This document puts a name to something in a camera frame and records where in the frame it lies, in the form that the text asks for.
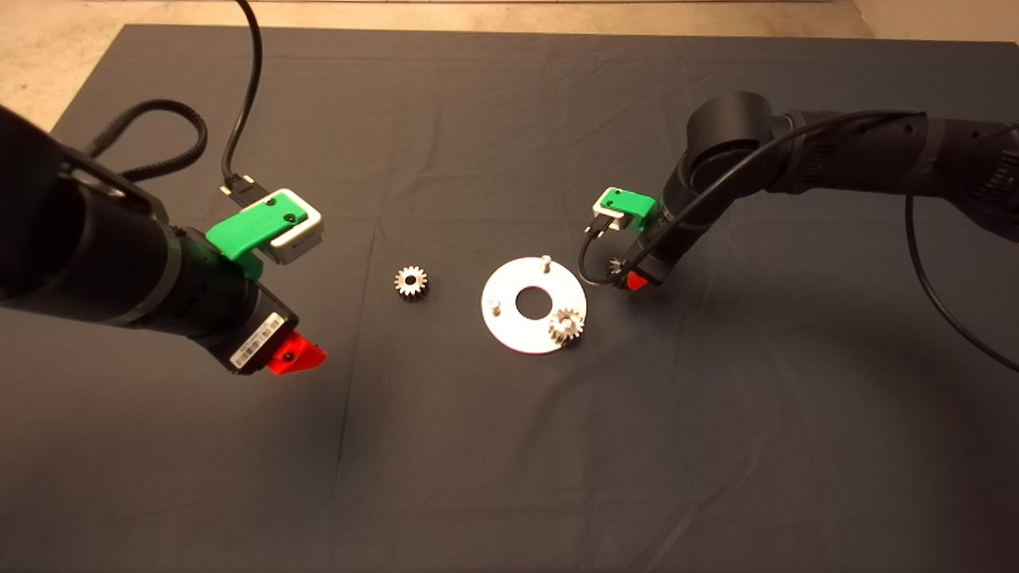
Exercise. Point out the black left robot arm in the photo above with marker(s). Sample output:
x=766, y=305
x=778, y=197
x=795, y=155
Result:
x=72, y=231

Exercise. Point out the green left camera mount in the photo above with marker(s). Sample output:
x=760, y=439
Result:
x=243, y=231

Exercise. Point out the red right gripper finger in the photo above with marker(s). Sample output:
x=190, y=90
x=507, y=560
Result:
x=637, y=282

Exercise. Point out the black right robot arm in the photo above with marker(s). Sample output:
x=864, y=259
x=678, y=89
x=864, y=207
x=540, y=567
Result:
x=724, y=135

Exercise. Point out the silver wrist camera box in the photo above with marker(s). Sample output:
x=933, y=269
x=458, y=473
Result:
x=302, y=239
x=603, y=211

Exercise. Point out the green right camera mount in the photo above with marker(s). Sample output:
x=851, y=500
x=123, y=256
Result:
x=629, y=203

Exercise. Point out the small steel planetary gear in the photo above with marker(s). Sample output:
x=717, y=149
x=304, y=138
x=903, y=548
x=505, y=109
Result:
x=573, y=333
x=615, y=265
x=418, y=286

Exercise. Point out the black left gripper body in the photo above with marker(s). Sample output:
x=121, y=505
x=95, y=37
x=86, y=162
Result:
x=256, y=342

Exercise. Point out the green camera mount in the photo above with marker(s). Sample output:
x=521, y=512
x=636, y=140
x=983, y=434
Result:
x=629, y=203
x=243, y=231

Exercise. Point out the round metal carrier plate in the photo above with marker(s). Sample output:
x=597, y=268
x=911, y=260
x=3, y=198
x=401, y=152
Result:
x=509, y=334

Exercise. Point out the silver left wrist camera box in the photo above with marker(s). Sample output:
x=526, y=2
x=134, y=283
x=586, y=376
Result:
x=302, y=239

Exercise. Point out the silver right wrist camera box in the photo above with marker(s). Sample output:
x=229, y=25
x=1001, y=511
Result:
x=603, y=211

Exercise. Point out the dark grey table cloth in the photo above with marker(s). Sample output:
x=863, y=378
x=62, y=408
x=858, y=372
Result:
x=509, y=119

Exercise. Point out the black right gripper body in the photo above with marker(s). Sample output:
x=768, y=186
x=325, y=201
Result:
x=657, y=259

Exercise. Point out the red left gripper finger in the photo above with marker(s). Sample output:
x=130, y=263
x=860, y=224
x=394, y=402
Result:
x=296, y=356

